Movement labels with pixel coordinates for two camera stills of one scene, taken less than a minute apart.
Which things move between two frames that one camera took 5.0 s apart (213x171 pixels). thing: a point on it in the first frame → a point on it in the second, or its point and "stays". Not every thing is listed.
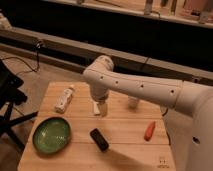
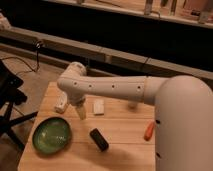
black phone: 100,141 stays
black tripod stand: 10,94 stays
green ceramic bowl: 52,135 stays
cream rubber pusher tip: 103,109 → 81,109
